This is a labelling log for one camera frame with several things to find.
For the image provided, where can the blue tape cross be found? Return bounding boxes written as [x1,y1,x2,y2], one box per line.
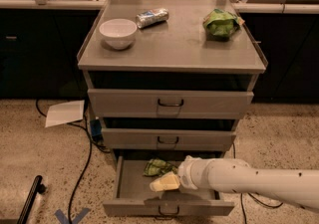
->
[54,207,92,224]

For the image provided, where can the green jalapeno chip bag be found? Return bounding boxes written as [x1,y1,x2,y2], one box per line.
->
[144,158,177,177]

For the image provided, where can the grey middle drawer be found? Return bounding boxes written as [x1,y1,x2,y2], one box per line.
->
[102,128,235,151]

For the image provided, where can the blue power box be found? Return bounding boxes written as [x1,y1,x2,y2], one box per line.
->
[90,119,102,137]

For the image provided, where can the dark counter cabinets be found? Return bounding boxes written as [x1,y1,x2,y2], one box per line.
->
[0,8,319,103]

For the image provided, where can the grey drawer cabinet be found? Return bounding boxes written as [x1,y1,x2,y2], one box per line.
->
[76,0,269,169]

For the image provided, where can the black cable on left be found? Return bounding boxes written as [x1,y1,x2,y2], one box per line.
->
[35,99,111,224]

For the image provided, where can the grey bottom drawer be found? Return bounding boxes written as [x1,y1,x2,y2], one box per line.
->
[103,150,234,218]

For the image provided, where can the grey drawer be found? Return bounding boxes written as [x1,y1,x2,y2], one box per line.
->
[102,128,235,151]
[103,150,234,218]
[88,89,253,119]

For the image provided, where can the white ceramic bowl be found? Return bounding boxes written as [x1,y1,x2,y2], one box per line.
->
[99,19,138,50]

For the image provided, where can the crumpled green chip bag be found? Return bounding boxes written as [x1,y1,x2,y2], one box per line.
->
[202,8,244,39]

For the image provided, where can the crushed silver blue can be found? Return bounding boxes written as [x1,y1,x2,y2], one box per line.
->
[136,8,169,29]

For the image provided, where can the black cable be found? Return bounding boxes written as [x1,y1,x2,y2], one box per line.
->
[35,99,111,224]
[231,142,284,224]

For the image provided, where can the black bar handle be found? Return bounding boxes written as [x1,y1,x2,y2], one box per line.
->
[17,175,47,224]

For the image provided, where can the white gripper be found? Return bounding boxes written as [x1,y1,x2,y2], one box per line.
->
[150,155,210,192]

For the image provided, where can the grey top drawer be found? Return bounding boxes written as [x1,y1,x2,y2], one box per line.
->
[88,89,253,119]

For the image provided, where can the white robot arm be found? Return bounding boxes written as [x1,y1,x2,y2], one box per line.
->
[150,155,319,212]

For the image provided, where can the black cable on right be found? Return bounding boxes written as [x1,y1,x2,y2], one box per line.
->
[231,142,284,224]

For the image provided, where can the white paper sheet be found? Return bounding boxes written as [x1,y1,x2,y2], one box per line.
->
[45,101,85,127]

